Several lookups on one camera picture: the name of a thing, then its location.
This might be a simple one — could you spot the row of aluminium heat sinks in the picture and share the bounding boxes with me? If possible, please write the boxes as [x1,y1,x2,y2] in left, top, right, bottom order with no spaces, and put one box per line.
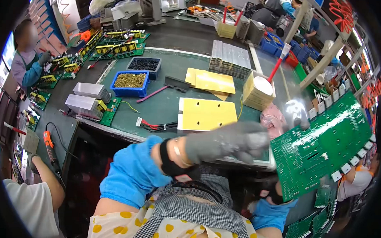
[208,40,253,81]

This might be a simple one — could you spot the large green circuit board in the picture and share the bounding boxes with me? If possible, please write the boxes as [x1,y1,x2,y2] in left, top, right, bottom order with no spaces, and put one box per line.
[268,89,378,206]

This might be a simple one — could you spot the black wrist band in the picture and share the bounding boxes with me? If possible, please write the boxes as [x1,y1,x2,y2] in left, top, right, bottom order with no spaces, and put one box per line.
[158,138,203,183]
[258,176,286,206]

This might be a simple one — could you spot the aluminium heat sink block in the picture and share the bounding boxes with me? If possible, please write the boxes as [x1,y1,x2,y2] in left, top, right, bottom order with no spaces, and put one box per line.
[72,82,112,103]

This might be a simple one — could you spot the white plastic bags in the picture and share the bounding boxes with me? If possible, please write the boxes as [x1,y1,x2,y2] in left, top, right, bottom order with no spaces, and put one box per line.
[88,0,143,22]

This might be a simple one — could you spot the loose yellow sheets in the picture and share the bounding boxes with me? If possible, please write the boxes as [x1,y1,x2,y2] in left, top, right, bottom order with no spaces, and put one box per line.
[184,67,237,102]

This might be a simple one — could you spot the black red wire harness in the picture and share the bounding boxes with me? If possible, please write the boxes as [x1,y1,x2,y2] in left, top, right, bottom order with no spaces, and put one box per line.
[135,117,179,133]

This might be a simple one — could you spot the pink handled black brush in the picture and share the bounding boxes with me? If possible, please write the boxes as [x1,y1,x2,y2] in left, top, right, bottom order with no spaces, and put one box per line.
[136,75,192,105]

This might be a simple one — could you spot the orange electric screwdriver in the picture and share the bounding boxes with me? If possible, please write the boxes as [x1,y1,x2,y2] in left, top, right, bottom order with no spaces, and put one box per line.
[42,130,63,175]

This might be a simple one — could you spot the person's left hand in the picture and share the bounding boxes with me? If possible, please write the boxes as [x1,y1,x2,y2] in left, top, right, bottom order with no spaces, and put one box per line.
[183,119,272,168]

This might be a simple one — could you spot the yellow box with red brushes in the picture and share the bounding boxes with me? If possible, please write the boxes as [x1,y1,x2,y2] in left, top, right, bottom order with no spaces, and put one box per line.
[216,6,245,40]

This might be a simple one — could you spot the stack of grey heat sinks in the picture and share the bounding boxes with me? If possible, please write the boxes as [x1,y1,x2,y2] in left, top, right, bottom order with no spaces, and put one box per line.
[235,15,266,45]

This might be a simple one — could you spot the stack of green circuit boards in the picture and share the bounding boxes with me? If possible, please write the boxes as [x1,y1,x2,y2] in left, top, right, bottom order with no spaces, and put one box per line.
[283,184,339,238]

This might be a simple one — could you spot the person's right fingers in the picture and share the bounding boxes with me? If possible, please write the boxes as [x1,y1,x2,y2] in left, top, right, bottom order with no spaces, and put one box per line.
[295,118,311,131]

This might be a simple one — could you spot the person's left thumb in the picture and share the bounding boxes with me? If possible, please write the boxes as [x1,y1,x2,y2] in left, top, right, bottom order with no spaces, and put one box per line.
[228,150,256,166]

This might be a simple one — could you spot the circuit board with heat sink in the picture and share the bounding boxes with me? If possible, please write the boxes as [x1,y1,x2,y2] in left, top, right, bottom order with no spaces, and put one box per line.
[64,94,123,127]

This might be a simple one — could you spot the pink plastic bag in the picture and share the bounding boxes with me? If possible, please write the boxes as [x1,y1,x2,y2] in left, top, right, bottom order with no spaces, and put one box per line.
[259,103,288,140]

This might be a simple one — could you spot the pile of boards with yellow transformers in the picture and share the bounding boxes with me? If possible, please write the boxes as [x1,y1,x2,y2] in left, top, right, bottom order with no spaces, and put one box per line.
[29,25,151,115]

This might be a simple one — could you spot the green table mat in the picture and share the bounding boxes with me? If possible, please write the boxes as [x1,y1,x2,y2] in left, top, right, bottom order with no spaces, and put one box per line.
[94,46,277,168]

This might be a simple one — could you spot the person's left fingers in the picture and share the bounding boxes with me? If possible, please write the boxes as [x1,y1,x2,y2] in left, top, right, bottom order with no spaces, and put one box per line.
[230,121,272,154]

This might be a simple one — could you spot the red coiled cable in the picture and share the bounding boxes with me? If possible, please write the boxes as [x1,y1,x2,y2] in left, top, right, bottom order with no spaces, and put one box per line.
[327,0,356,34]

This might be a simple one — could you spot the person's body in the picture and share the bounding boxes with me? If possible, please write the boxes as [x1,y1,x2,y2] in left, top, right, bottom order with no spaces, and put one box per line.
[87,161,288,238]

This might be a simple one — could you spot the group of blue bins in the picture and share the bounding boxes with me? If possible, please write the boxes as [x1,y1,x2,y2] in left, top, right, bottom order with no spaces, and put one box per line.
[259,31,320,65]

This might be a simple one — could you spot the blue bin of brass parts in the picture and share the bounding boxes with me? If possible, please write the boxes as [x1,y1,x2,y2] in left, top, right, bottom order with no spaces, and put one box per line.
[110,69,150,98]

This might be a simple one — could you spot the dark bin of black parts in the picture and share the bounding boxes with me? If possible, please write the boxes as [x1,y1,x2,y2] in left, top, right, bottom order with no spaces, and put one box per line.
[126,56,162,81]

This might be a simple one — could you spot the yellow board with holes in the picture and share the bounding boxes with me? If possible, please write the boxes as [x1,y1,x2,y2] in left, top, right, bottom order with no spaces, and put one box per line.
[177,97,239,133]

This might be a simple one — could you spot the stack of yellow boards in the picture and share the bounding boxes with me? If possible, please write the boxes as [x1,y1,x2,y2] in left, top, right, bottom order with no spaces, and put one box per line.
[242,70,277,112]

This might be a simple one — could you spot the yellow green wire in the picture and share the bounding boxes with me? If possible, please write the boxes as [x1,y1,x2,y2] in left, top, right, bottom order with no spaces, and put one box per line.
[119,101,141,114]

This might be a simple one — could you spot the white bowl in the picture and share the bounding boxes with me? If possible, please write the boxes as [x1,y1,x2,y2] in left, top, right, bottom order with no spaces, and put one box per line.
[253,76,274,97]

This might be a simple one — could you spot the red handled brush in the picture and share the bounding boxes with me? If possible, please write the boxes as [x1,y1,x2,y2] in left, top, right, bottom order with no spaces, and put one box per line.
[267,43,292,84]

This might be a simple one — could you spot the person's right hand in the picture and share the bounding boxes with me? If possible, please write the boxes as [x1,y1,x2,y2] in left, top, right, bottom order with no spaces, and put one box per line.
[295,118,311,131]

